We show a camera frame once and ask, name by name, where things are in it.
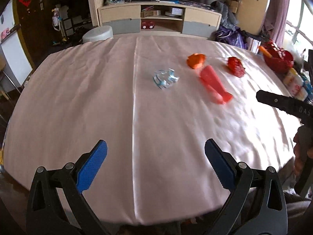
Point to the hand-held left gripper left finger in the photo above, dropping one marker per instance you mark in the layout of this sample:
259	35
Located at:
94	164

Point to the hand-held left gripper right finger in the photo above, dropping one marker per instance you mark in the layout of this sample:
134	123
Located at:
220	164

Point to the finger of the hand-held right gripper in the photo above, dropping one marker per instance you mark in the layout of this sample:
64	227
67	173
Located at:
273	99

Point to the red wrapper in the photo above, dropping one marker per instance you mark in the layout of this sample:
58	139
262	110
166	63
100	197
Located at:
236	66

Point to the pink plastic cup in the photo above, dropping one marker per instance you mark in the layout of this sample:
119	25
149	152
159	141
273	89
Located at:
212	80

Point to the orange paper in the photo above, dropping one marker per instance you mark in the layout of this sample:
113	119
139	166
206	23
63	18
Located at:
195	61

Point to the silver foil ball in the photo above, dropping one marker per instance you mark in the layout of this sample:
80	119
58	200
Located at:
165	78

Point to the person's right hand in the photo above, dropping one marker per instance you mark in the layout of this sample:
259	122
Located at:
297	151

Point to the red plastic basket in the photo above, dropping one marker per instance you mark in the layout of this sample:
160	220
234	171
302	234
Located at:
278	58

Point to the pink satin tablecloth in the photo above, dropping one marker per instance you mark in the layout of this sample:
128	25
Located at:
85	102

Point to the purple bag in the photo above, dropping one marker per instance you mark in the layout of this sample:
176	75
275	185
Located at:
232	36

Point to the window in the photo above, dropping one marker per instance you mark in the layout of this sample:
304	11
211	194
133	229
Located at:
299	24

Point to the pink curtain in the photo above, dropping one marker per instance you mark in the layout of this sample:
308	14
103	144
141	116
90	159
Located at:
278	12

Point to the beige standing air conditioner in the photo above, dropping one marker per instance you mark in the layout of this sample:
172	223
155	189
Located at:
254	12

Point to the grey clothes heap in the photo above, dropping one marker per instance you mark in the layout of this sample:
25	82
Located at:
223	14

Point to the cardboard boxes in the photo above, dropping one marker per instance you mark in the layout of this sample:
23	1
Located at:
233	2

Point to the white round stool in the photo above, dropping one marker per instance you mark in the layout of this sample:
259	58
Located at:
97	34

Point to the white box in cabinet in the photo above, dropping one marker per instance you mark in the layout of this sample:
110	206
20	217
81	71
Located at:
176	11

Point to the white board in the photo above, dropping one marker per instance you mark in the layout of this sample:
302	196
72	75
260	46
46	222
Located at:
14	51

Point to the red toy cars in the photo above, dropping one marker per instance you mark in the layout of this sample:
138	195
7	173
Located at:
148	25

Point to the white children's apron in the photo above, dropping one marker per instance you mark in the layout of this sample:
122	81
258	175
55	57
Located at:
56	20

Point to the dark brown wooden door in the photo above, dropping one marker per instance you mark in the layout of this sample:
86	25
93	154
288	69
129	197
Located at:
31	29

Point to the beige grey television cabinet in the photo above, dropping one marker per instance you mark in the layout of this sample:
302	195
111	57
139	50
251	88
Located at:
122	12

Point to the beige folding screen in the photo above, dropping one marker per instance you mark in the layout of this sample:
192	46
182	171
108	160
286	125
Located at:
94	5

